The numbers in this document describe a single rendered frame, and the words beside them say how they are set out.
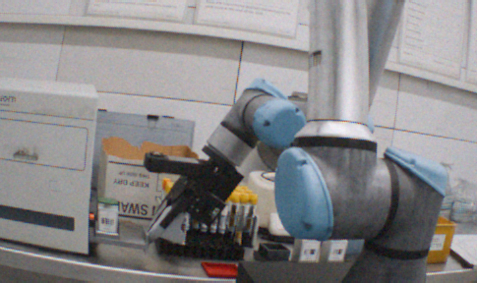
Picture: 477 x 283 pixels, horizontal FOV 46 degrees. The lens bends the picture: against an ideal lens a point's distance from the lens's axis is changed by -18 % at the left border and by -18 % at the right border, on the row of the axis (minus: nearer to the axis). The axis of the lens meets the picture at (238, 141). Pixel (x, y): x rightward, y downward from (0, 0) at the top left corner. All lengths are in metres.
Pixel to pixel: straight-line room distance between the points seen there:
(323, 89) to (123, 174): 0.69
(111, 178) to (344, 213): 0.73
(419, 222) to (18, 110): 0.70
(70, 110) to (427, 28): 1.30
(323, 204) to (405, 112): 1.25
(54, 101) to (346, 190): 0.54
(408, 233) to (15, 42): 1.24
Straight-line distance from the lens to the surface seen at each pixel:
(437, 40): 2.07
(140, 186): 1.43
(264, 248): 1.29
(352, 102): 0.83
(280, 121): 1.04
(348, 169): 0.81
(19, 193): 1.13
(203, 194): 1.16
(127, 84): 1.74
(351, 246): 1.40
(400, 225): 0.87
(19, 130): 1.11
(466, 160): 2.21
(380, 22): 1.02
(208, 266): 1.22
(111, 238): 1.17
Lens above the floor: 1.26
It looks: 7 degrees down
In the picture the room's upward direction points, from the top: 8 degrees clockwise
